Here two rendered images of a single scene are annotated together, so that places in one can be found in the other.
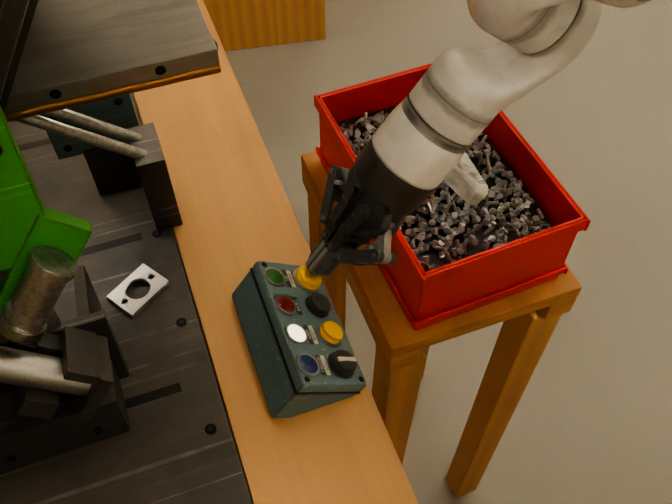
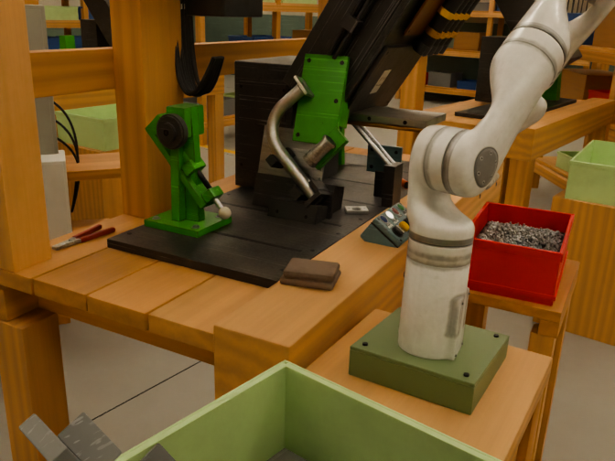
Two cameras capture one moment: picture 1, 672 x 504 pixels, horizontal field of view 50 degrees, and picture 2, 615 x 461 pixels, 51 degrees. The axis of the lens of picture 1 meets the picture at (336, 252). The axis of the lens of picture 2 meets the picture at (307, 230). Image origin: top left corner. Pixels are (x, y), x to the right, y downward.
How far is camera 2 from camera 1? 110 cm
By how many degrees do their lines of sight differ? 50
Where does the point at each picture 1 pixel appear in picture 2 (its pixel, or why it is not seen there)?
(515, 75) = not seen: hidden behind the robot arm
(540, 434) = not seen: outside the picture
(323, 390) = (382, 229)
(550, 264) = (543, 285)
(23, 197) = (334, 119)
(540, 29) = not seen: hidden behind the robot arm
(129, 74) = (394, 120)
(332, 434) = (374, 248)
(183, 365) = (348, 224)
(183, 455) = (323, 233)
